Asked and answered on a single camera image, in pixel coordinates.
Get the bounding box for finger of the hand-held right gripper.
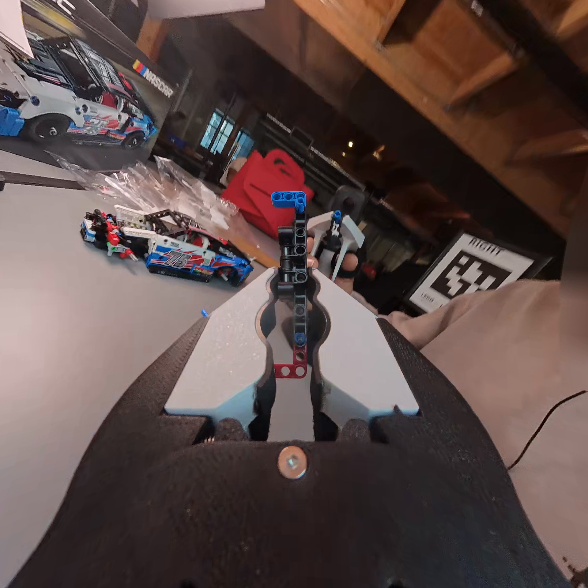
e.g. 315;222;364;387
332;216;366;282
307;211;339;275

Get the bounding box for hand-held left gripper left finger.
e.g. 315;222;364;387
164;268;280;441

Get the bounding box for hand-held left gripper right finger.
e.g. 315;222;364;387
311;268;421;440

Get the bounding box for black red blue beam assembly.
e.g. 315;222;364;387
271;190;309;379

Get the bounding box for partly built toy race car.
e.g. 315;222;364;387
80;206;254;286

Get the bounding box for person's right forearm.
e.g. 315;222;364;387
377;278;588;466

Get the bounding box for grey desk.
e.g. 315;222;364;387
0;149;281;556

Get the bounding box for black desk strip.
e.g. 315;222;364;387
0;170;88;192

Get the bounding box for person's right hand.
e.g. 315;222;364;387
339;252;368;296

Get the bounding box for red bag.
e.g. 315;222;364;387
220;148;316;239

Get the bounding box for framed black white marker sign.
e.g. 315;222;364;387
404;232;553;316

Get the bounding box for background window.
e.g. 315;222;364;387
200;108;254;160

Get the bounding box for clear plastic bag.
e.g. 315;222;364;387
46;154;240;230

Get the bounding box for person's beige coat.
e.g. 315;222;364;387
505;394;588;575

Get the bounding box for black toy car box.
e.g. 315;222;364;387
0;0;191;167

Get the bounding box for open instruction booklet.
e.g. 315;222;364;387
0;0;34;59

